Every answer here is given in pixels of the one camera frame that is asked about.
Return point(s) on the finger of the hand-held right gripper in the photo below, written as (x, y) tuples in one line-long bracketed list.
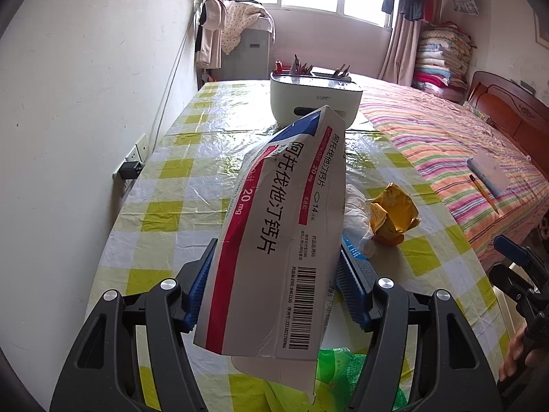
[(512, 249)]

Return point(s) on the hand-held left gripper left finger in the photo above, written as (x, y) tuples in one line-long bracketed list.
[(195, 298)]

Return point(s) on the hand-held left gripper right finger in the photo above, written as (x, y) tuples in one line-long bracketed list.
[(351, 287)]

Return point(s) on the white plastic bag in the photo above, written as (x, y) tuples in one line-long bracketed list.
[(358, 219)]

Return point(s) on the red and white medicine box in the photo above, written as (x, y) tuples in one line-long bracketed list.
[(278, 231)]

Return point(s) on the person's right hand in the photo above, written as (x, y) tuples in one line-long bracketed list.
[(525, 352)]

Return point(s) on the yellow pencil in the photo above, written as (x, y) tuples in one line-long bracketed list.
[(484, 195)]

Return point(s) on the light blue notebook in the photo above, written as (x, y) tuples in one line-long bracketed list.
[(489, 171)]

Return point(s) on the yellow snack wrapper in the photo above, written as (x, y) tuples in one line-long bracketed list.
[(392, 214)]

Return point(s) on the green plastic bag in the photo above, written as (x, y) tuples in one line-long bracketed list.
[(339, 377)]

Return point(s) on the bed with striped sheet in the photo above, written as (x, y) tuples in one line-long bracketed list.
[(437, 150)]

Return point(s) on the wooden headboard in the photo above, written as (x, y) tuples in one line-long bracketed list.
[(510, 111)]

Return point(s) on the floral cloth by headboard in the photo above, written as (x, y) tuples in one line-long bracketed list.
[(476, 110)]

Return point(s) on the black plug adapter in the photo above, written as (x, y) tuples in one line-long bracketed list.
[(131, 170)]

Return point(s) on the white desk organizer box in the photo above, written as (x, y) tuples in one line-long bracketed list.
[(309, 98)]

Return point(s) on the stack of folded quilts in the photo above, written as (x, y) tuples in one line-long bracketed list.
[(441, 60)]

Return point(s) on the bunch of pens in organizer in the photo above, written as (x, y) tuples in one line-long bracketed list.
[(306, 68)]

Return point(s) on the pink curtain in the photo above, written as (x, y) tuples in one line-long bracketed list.
[(401, 51)]

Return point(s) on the grey white cabinet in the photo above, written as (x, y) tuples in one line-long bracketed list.
[(251, 58)]

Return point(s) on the pile of clothes on cabinet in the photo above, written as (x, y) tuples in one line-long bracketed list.
[(227, 25)]

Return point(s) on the wall picture frame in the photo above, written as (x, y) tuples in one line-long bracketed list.
[(542, 30)]

